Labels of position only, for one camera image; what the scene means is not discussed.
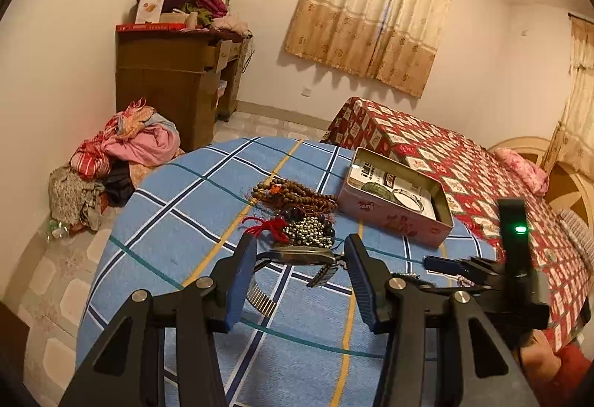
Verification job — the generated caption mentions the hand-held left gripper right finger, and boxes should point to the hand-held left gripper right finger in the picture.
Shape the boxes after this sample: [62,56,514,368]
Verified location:
[344,234,539,407]

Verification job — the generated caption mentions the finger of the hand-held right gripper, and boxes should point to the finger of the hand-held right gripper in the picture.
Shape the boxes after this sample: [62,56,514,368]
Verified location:
[457,256,501,290]
[424,256,465,272]

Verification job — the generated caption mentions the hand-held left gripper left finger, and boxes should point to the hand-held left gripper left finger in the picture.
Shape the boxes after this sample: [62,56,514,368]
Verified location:
[59,233,259,407]

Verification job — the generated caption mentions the metal band wristwatch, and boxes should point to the metal band wristwatch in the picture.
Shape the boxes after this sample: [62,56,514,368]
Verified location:
[246,247,346,312]

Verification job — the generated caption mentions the red knotted cord tassel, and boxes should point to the red knotted cord tassel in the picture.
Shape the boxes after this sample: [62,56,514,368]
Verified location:
[241,216,291,245]

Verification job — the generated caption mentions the pink tin box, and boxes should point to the pink tin box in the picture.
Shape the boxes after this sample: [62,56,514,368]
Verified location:
[336,147,454,248]

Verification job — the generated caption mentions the dark bead bracelet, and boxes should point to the dark bead bracelet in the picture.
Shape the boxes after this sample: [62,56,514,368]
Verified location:
[277,208,336,247]

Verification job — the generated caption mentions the silver bead necklace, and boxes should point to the silver bead necklace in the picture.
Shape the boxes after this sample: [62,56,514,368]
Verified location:
[283,216,335,248]

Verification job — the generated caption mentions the brown wooden bead necklace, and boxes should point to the brown wooden bead necklace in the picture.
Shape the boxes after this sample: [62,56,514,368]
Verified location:
[252,179,339,217]

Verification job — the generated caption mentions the person's right forearm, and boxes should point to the person's right forearm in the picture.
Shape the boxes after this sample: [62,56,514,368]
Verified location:
[515,333,594,407]

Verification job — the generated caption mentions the grey striped cloth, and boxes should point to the grey striped cloth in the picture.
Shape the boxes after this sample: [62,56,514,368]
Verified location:
[557,207,592,251]

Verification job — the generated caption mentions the cream wooden headboard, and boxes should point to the cream wooden headboard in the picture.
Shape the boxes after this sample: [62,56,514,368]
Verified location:
[487,137,594,241]

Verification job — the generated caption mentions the blue plaid tablecloth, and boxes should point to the blue plaid tablecloth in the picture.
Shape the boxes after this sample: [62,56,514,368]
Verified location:
[76,137,493,407]

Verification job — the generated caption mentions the pink pillow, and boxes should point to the pink pillow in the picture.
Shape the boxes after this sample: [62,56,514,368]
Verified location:
[494,147,549,196]

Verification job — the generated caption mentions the bed with red patterned bedspread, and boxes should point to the bed with red patterned bedspread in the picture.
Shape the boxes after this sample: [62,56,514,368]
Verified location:
[320,97,594,352]

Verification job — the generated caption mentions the printed paper card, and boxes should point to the printed paper card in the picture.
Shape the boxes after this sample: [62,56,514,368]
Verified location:
[349,163,437,218]

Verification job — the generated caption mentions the narrow beige patterned curtain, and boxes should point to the narrow beige patterned curtain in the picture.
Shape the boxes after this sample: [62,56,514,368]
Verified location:
[543,14,594,185]

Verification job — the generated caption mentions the pile of clothes on floor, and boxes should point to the pile of clothes on floor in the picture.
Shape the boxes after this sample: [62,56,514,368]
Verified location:
[49,98,186,231]

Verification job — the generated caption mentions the clear plastic bottle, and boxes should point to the clear plastic bottle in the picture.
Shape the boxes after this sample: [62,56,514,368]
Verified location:
[46,219,72,243]

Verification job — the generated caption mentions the brown wooden desk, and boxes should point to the brown wooden desk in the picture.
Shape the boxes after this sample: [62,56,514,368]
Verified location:
[115,29,254,152]

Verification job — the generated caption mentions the wide beige patterned curtain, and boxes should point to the wide beige patterned curtain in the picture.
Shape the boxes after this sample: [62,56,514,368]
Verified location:
[284,0,459,99]

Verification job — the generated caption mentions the small beige box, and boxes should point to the small beige box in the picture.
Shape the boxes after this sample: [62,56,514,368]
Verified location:
[160,12,199,26]

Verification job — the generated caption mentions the flat red box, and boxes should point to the flat red box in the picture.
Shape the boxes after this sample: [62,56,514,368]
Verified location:
[116,22,186,33]

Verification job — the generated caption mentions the white cardboard box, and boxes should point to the white cardboard box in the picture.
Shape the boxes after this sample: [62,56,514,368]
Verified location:
[136,0,170,25]

